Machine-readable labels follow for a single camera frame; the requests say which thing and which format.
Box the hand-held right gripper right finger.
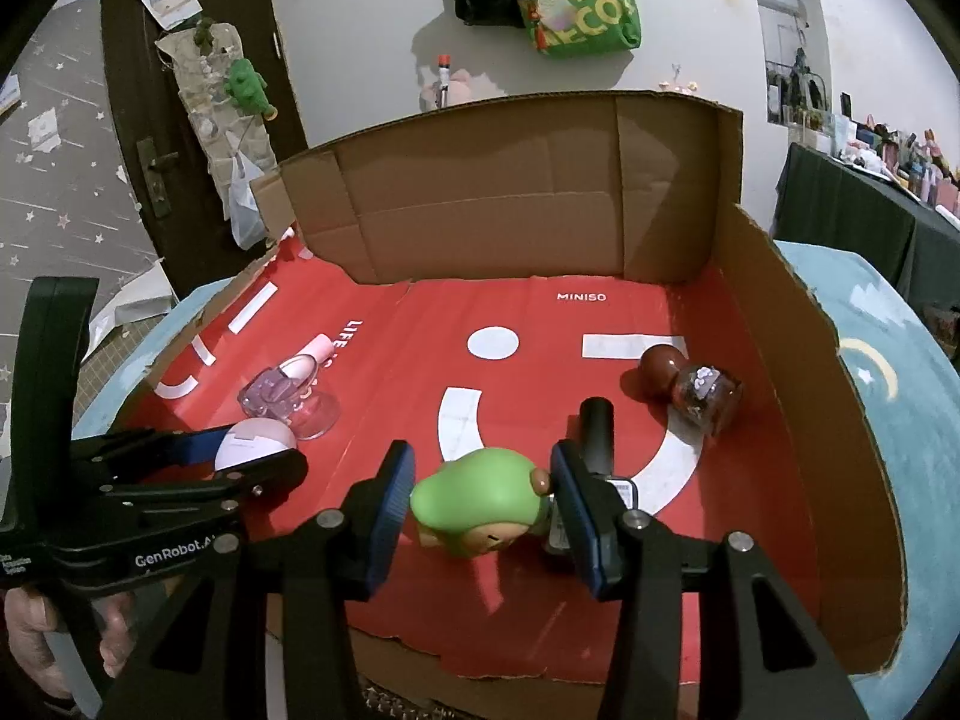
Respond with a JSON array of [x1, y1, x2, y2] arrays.
[[550, 439, 871, 720]]

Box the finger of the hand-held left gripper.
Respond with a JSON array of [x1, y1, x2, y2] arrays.
[[97, 450, 310, 520], [71, 424, 241, 482]]

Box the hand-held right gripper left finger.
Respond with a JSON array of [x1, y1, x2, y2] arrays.
[[97, 439, 417, 720]]

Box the lilac earbuds case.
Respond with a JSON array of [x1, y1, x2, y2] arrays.
[[214, 420, 299, 475]]

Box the clear glass cup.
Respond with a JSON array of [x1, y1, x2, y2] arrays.
[[283, 382, 342, 441]]

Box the green and yellow toy figure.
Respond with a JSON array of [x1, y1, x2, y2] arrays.
[[409, 448, 554, 560]]

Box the purple nail polish bottle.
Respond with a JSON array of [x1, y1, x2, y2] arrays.
[[238, 332, 335, 421]]

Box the dark green nail polish bottle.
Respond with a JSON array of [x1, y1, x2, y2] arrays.
[[546, 396, 640, 552]]

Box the brown round-cap bottle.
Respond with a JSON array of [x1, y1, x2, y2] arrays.
[[637, 343, 745, 437]]

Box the cardboard box with red lining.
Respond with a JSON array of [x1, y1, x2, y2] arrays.
[[112, 90, 908, 680]]

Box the person's left hand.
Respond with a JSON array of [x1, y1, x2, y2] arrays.
[[4, 585, 140, 713]]

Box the white crumpled paper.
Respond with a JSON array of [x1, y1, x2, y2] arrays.
[[88, 259, 177, 361]]

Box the clear plastic bag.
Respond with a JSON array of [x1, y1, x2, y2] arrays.
[[223, 154, 271, 250]]

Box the hanging fabric organizer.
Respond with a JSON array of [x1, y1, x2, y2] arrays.
[[155, 19, 282, 166]]

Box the dark brown door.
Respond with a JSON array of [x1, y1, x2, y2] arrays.
[[101, 0, 308, 301]]

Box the green plush toy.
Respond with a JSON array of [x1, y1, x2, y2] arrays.
[[225, 58, 278, 121]]

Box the table with dark cloth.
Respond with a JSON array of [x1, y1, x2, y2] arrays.
[[772, 142, 960, 308]]

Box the row of small desk items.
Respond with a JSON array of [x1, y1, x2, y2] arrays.
[[765, 90, 960, 218]]

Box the hanging dark clothes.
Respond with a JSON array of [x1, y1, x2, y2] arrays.
[[765, 22, 830, 125]]

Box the green tote bag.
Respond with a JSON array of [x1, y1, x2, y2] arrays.
[[517, 0, 642, 59]]

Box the door handle plate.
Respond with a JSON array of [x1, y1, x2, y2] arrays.
[[136, 136, 179, 220]]

